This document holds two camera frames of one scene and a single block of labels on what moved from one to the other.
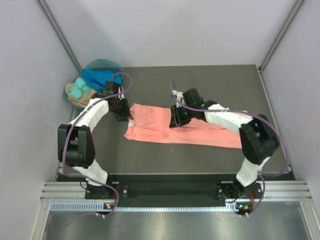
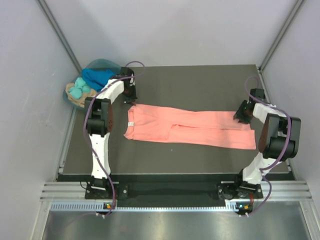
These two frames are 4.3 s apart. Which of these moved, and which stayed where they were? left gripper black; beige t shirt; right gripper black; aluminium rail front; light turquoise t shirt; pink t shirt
Moved: right gripper black; left gripper black
Stayed: beige t shirt; aluminium rail front; light turquoise t shirt; pink t shirt
